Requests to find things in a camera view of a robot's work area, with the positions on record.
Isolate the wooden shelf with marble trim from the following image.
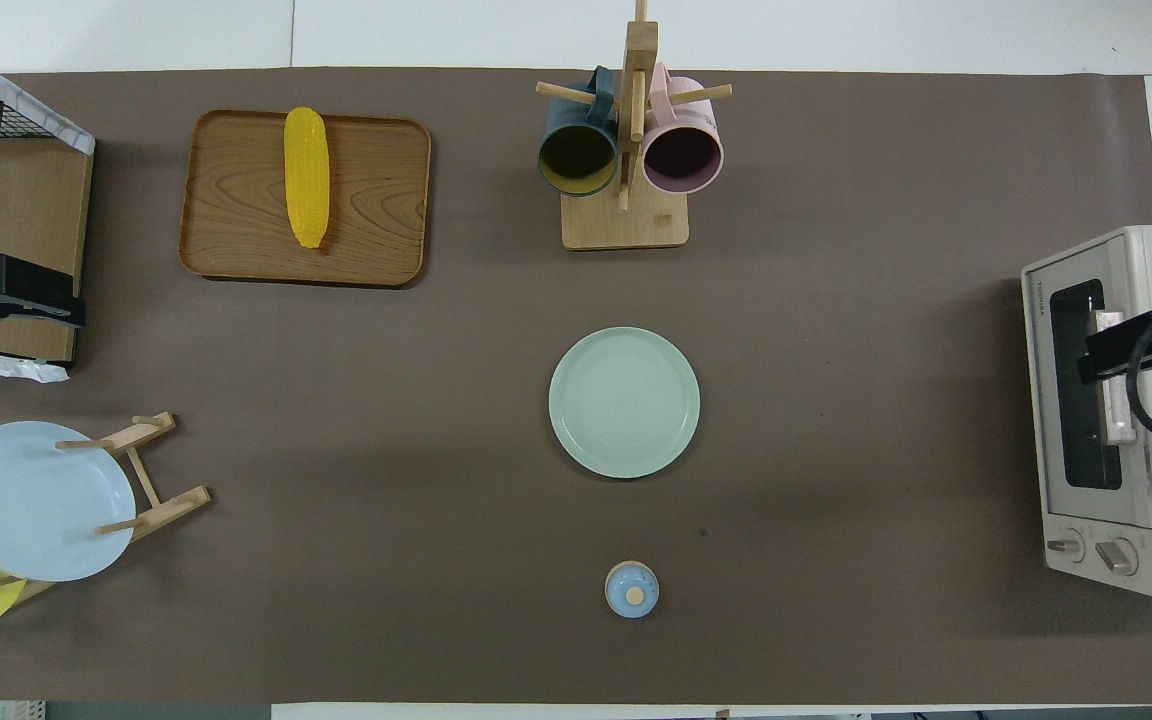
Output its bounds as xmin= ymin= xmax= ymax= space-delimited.
xmin=0 ymin=40 xmax=97 ymax=384

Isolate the light green plate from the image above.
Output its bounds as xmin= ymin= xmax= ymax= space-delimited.
xmin=548 ymin=327 xmax=702 ymax=480

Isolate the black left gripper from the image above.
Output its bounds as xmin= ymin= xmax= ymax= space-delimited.
xmin=0 ymin=253 xmax=87 ymax=341

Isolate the wooden serving tray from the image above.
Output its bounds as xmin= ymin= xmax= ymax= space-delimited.
xmin=179 ymin=110 xmax=432 ymax=289

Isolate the yellow corn cob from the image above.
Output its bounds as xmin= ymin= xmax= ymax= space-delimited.
xmin=283 ymin=107 xmax=331 ymax=250

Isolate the pink mug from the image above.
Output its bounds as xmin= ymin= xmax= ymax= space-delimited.
xmin=642 ymin=63 xmax=725 ymax=196

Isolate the light blue plate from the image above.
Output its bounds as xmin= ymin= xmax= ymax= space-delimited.
xmin=0 ymin=421 xmax=137 ymax=583

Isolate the dark green mug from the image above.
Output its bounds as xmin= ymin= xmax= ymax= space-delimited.
xmin=537 ymin=66 xmax=620 ymax=198

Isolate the wooden plate rack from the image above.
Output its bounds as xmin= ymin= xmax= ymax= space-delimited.
xmin=0 ymin=411 xmax=212 ymax=606

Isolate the toaster oven glass door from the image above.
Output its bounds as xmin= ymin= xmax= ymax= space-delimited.
xmin=1024 ymin=240 xmax=1152 ymax=531

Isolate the wooden mug tree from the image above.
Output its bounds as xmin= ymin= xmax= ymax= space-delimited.
xmin=536 ymin=0 xmax=733 ymax=251

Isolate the brown table mat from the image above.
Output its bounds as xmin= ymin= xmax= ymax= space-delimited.
xmin=0 ymin=68 xmax=1152 ymax=704

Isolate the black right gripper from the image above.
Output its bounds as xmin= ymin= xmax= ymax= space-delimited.
xmin=1079 ymin=293 xmax=1152 ymax=386

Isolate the small blue lidded jar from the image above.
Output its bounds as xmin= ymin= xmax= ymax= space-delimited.
xmin=604 ymin=560 xmax=660 ymax=619

